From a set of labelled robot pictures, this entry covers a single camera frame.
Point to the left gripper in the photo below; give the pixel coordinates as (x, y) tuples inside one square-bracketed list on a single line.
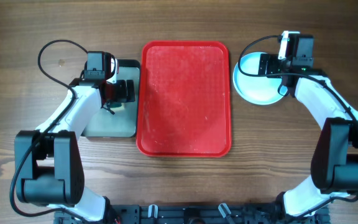
[(122, 97)]

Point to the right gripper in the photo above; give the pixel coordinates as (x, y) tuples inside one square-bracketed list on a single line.
[(271, 60)]

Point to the green yellow sponge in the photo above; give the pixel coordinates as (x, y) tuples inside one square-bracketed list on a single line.
[(115, 106)]

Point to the light blue plate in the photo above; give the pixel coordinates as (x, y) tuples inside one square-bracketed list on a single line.
[(256, 90)]

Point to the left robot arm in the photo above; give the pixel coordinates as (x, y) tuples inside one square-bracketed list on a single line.
[(49, 175)]

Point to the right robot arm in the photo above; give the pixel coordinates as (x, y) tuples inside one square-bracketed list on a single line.
[(334, 165)]

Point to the black water tray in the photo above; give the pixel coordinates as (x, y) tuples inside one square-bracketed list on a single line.
[(123, 123)]

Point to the red plastic tray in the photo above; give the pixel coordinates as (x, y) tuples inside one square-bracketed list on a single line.
[(184, 99)]

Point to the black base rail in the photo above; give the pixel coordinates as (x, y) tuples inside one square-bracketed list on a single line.
[(248, 213)]

